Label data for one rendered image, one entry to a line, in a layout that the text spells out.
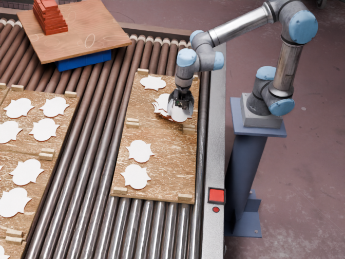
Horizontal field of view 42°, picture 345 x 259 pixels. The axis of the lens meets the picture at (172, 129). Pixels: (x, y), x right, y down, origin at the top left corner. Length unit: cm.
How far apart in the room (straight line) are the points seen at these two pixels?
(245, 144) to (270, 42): 232
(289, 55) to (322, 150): 177
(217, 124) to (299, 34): 64
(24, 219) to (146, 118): 75
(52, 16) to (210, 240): 144
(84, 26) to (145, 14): 222
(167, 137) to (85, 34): 80
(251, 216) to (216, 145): 101
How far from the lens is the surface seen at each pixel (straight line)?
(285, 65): 202
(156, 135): 213
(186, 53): 183
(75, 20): 272
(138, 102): 230
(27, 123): 222
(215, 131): 223
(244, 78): 411
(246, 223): 303
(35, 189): 196
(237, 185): 273
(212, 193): 195
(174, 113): 207
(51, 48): 250
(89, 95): 237
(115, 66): 255
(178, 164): 202
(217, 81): 252
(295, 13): 190
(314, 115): 394
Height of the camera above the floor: 246
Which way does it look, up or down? 45 degrees down
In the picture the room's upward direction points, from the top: 7 degrees clockwise
